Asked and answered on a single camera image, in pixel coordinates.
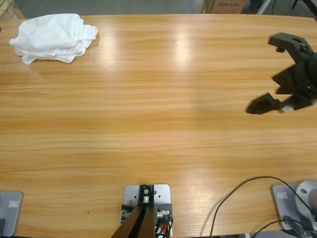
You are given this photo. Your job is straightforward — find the black base plug cable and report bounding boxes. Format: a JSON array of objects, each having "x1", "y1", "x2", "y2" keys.
[{"x1": 252, "y1": 215, "x2": 317, "y2": 238}]

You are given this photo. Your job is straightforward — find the white mount block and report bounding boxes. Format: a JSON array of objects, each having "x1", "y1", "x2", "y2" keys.
[{"x1": 123, "y1": 183, "x2": 171, "y2": 219}]

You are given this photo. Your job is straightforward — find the black metal frame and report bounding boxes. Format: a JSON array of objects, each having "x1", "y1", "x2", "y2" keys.
[{"x1": 291, "y1": 0, "x2": 317, "y2": 18}]

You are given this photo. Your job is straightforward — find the black bracket with connectors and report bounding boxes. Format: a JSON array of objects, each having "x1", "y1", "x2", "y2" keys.
[{"x1": 120, "y1": 203, "x2": 174, "y2": 238}]

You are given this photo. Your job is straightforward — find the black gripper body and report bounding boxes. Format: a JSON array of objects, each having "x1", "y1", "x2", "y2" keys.
[{"x1": 271, "y1": 53, "x2": 317, "y2": 114}]

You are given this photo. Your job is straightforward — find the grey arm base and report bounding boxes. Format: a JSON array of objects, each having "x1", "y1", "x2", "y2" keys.
[
  {"x1": 0, "y1": 190, "x2": 24, "y2": 238},
  {"x1": 269, "y1": 180, "x2": 317, "y2": 231}
]

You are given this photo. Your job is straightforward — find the cardboard box with AUX print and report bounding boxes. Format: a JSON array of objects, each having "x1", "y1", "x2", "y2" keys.
[{"x1": 210, "y1": 0, "x2": 247, "y2": 14}]

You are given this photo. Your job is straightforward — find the white metal frame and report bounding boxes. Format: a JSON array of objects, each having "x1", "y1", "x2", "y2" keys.
[{"x1": 256, "y1": 0, "x2": 278, "y2": 15}]

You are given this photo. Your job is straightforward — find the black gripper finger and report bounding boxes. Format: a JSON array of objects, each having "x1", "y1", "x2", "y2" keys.
[{"x1": 245, "y1": 92, "x2": 283, "y2": 116}]

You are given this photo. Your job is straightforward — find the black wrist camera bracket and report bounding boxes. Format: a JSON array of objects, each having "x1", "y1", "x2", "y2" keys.
[{"x1": 268, "y1": 32, "x2": 317, "y2": 63}]

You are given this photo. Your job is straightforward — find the long thin black cable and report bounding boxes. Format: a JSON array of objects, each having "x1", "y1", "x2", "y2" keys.
[{"x1": 210, "y1": 176, "x2": 295, "y2": 238}]

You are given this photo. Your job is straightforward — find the wooden crate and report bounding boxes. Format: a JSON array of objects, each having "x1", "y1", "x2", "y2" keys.
[{"x1": 0, "y1": 0, "x2": 25, "y2": 20}]

